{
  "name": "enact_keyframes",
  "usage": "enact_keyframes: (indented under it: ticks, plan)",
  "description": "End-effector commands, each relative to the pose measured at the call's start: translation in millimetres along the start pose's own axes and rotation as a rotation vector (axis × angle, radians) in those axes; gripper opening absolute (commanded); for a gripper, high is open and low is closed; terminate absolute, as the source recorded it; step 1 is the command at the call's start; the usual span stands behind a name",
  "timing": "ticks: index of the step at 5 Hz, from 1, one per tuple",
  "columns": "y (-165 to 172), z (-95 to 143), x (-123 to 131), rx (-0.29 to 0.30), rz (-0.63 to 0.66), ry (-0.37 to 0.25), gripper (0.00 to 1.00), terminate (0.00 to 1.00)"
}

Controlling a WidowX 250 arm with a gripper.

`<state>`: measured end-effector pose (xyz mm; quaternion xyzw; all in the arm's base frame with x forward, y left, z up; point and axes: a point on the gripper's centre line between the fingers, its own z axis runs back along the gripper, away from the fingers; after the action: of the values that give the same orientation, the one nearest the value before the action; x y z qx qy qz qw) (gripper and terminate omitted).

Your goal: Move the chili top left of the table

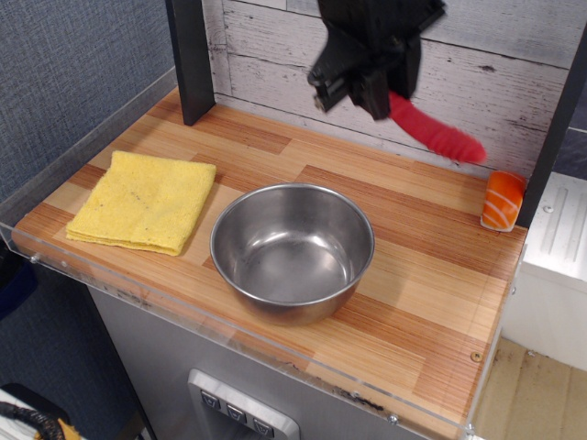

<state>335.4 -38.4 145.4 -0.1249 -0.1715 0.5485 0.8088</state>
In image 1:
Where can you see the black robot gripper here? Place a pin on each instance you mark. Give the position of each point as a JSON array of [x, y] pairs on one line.
[[372, 47]]

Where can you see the red handled metal spoon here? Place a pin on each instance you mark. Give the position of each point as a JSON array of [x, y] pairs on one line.
[[444, 140]]

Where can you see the salmon sushi toy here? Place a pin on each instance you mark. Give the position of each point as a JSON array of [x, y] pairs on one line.
[[504, 195]]

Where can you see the stainless steel bowl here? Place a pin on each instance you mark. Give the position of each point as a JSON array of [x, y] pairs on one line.
[[293, 253]]

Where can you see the yellow folded cloth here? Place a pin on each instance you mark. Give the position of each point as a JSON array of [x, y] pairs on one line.
[[144, 203]]

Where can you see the grey button control panel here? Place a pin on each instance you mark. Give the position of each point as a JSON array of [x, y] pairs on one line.
[[249, 418]]

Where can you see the clear acrylic table guard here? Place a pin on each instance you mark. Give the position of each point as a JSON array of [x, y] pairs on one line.
[[408, 354]]

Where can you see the black vertical post right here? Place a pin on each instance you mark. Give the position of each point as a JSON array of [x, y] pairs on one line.
[[557, 130]]

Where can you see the black vertical post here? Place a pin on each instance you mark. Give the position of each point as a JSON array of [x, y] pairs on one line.
[[557, 130], [191, 57]]

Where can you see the black vertical post left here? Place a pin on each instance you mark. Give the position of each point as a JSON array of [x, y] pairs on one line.
[[191, 57]]

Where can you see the white aluminium side frame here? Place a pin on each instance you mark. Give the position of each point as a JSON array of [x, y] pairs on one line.
[[556, 239]]

